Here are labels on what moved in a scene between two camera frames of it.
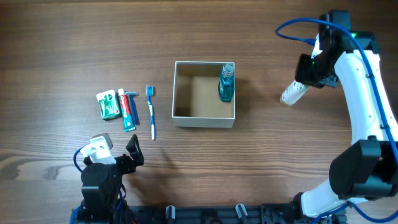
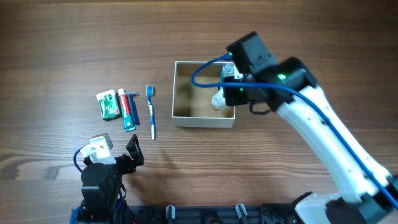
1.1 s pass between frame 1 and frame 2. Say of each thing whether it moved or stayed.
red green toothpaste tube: stayed
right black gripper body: moved
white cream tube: moved
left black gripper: stayed
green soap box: stayed
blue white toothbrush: stayed
